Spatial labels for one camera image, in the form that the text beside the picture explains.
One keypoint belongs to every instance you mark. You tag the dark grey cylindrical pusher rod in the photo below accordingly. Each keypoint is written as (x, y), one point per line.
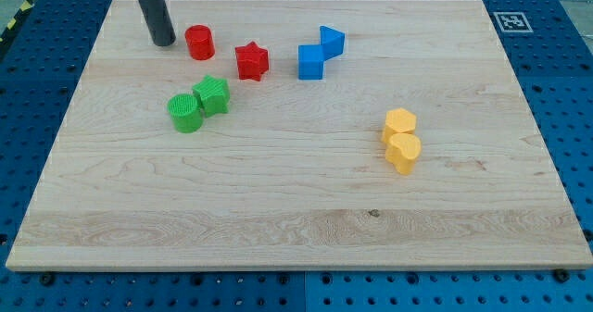
(158, 22)

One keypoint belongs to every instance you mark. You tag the red cylinder block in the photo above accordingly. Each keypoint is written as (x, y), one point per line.
(200, 42)

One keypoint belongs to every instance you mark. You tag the green star block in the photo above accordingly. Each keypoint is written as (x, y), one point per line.
(213, 95)

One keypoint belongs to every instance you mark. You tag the red star block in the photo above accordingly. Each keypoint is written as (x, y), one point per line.
(252, 61)

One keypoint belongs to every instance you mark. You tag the green cylinder block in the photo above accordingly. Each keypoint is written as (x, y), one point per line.
(185, 113)

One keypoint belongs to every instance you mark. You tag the blue cube block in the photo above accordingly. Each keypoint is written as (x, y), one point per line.
(310, 62)

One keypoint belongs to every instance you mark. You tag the wooden board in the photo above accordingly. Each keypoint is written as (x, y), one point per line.
(294, 175)

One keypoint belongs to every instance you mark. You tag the blue triangle block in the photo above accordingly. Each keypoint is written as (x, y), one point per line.
(332, 42)

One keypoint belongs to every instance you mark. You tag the yellow hexagon block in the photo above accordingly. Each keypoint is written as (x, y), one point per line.
(398, 120)

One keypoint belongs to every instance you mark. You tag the yellow heart block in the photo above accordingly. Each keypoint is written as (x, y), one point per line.
(402, 151)

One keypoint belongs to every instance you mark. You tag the black bolt left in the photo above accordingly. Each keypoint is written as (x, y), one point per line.
(47, 279)

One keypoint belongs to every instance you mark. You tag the black bolt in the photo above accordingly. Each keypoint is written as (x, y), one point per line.
(47, 279)
(561, 275)

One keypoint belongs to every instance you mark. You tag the white fiducial marker tag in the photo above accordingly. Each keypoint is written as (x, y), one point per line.
(512, 22)

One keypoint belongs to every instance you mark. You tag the black bolt right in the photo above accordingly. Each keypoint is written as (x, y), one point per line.
(561, 275)

